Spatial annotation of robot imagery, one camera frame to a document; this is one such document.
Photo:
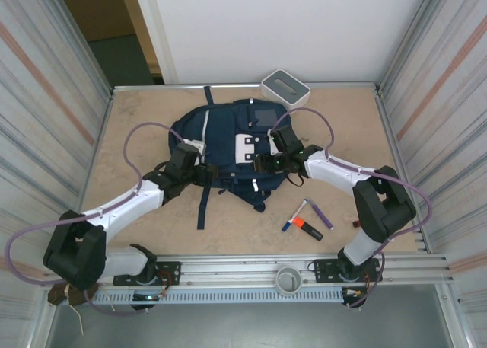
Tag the purple pen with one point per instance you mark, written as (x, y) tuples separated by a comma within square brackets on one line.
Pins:
[(323, 218)]

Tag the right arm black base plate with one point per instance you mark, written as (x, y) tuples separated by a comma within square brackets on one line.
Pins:
[(323, 272)]

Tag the white marker with blue cap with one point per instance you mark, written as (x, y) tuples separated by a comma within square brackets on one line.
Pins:
[(293, 216)]

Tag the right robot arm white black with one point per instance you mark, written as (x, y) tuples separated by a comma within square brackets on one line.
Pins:
[(331, 169)]

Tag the brown cloth bundle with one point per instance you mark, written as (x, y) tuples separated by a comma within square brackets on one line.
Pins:
[(57, 295)]

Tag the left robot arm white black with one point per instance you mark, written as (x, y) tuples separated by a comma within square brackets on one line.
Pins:
[(125, 205)]

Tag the black highlighter with orange cap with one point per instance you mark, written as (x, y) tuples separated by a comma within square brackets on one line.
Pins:
[(310, 230)]

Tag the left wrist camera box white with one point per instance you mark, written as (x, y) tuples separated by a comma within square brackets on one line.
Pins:
[(199, 148)]

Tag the white tissue box grey top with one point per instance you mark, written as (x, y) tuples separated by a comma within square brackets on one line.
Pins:
[(285, 87)]

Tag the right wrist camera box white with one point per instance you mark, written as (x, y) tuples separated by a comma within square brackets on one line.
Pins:
[(274, 142)]

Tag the navy blue student backpack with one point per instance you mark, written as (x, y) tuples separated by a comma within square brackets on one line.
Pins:
[(224, 135)]

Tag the brown wooden door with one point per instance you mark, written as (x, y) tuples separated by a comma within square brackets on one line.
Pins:
[(95, 9)]

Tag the wide aluminium mounting rail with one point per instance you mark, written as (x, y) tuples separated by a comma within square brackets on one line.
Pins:
[(236, 268)]

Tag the thin aluminium table edge rail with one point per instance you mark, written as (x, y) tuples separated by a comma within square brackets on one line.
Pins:
[(171, 86)]

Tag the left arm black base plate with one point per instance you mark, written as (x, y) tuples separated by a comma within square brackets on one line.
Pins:
[(171, 272)]

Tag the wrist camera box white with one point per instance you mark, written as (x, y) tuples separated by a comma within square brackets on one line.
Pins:
[(199, 148), (274, 142)]

